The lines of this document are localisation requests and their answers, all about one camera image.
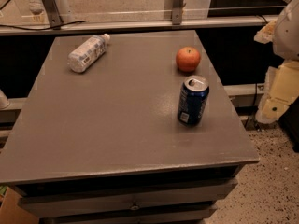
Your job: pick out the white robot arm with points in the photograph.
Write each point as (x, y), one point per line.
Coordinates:
(281, 85)

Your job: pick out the blue pepsi can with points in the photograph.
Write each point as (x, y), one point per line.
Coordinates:
(192, 100)

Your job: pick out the red apple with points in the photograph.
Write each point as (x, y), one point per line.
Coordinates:
(188, 59)

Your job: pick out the grey drawer cabinet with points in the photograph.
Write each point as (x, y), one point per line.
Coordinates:
(116, 126)

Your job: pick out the clear plastic water bottle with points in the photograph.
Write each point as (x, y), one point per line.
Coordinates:
(81, 58)

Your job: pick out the grey top drawer front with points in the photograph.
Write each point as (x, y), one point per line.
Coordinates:
(130, 199)

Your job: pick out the brown cardboard box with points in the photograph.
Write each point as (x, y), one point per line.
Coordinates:
(11, 213)

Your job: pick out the grey metal bracket centre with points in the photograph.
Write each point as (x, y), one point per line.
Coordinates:
(177, 10)

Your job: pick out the grey metal bracket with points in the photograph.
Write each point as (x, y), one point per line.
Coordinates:
(53, 14)
(177, 10)

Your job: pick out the grey metal bracket left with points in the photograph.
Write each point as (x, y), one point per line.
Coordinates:
(53, 14)

